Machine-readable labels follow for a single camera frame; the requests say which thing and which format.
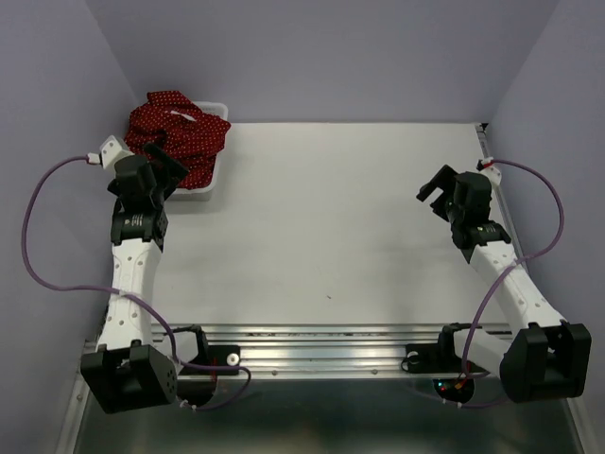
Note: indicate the aluminium rail frame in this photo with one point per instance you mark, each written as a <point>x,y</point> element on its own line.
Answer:
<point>315,259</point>

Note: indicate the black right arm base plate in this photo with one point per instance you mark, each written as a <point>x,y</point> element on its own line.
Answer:
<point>428,358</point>

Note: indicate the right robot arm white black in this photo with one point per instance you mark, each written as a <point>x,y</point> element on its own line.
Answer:
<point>547,357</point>

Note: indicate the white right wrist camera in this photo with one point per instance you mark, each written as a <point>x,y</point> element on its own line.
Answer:
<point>487,168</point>

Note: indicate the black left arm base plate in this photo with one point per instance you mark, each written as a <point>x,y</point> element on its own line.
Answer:
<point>216,356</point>

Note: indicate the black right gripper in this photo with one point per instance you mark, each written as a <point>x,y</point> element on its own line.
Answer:
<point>444,179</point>

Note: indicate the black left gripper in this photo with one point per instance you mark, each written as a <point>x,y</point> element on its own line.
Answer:
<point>175,166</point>

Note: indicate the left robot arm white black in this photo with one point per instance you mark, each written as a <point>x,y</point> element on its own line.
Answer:
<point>127,370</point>

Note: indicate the white plastic basket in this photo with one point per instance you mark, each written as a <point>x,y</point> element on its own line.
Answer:
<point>196,140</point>

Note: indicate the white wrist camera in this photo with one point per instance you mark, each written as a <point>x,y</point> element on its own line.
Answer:
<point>487,168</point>
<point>113,150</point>

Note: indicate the red polka dot skirt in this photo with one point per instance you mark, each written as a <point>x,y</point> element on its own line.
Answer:
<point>149,121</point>

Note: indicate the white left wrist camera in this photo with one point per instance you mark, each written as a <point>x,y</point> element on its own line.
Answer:
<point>113,150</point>

